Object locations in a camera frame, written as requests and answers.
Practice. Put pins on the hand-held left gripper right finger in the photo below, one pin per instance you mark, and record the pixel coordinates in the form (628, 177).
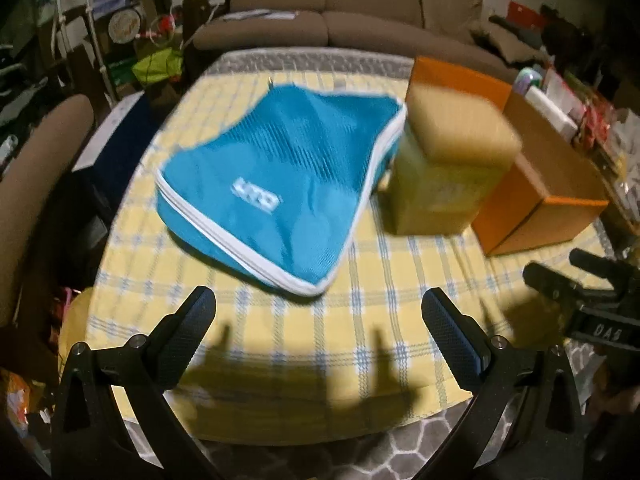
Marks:
(450, 330)

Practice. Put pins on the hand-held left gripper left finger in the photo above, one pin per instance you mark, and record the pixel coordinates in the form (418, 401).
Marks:
(197, 312)

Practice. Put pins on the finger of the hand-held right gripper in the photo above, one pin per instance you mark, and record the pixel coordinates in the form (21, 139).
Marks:
(600, 265)
(555, 280)

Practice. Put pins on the blue zippered fabric pouch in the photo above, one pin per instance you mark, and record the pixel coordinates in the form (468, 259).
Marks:
(280, 160)

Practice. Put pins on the yellow plaid cloth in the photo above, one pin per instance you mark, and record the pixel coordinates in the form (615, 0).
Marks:
(300, 340)

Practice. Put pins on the orange open cardboard box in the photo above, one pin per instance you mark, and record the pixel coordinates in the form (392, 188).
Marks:
(550, 170)

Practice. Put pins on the pink object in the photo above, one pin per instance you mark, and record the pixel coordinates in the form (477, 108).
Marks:
(67, 299)

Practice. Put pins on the yellow square box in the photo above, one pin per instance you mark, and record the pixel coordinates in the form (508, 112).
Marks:
(440, 185)

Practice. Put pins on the white bottle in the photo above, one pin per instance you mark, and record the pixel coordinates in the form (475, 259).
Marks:
(550, 110)

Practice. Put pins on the navy box with white top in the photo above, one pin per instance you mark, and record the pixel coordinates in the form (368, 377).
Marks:
(125, 160)

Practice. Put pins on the pastel iridescent container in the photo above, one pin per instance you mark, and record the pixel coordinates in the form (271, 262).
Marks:
(529, 81)

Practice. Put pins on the brown upholstered chair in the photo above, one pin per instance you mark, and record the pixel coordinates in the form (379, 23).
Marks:
(40, 160)

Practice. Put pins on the brown cushion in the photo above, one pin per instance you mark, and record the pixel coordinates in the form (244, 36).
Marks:
(510, 42)

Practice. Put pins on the green bag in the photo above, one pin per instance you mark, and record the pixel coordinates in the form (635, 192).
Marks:
(157, 67)

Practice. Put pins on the red box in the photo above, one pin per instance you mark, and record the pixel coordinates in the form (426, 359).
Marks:
(525, 14)

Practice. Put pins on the red white toy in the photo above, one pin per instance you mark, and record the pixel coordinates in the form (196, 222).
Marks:
(160, 27)

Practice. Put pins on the round white orange sign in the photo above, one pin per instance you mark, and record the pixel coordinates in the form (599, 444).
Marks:
(125, 25)

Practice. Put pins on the papers on sofa seat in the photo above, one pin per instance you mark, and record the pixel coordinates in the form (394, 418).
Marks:
(257, 15)

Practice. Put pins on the brown sofa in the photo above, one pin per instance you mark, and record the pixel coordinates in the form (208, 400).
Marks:
(375, 30)

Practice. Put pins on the white pole rack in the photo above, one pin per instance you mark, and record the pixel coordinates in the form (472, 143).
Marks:
(92, 20)

